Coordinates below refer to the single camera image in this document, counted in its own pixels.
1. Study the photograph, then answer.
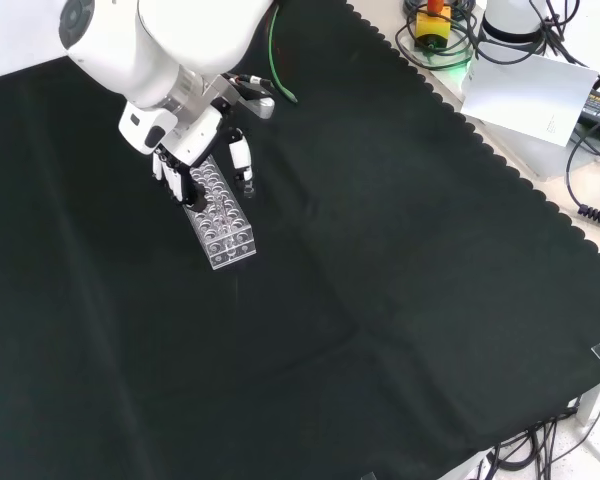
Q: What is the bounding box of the black bench cloth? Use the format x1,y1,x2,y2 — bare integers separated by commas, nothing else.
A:
0,0,600,480

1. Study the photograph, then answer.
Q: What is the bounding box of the yellow stop button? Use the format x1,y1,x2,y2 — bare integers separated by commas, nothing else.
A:
414,0,454,52

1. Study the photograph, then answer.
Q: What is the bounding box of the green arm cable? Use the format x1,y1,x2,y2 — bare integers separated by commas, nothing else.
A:
268,3,300,105

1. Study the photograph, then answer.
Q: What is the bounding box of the grey metal base plate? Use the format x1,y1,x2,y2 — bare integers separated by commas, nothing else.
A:
448,63,572,184

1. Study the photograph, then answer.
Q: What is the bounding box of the clear plastic test tube rack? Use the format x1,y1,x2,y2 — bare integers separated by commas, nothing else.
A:
182,154,258,271

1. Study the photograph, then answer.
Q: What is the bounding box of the black cable bundle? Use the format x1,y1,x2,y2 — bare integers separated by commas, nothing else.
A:
478,414,597,480

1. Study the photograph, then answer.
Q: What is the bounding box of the green cable loop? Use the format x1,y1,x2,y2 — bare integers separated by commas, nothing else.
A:
393,13,477,71

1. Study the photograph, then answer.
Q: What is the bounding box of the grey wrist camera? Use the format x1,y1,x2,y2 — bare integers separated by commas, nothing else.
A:
224,73,277,121

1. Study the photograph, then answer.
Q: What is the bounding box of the pale white board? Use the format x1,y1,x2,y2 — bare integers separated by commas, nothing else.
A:
460,51,600,148

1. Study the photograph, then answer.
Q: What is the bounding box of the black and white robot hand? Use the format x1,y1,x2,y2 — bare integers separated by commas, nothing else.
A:
118,101,258,210

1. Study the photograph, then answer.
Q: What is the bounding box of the grey metal bench bracket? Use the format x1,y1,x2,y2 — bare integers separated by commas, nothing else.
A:
576,378,600,469

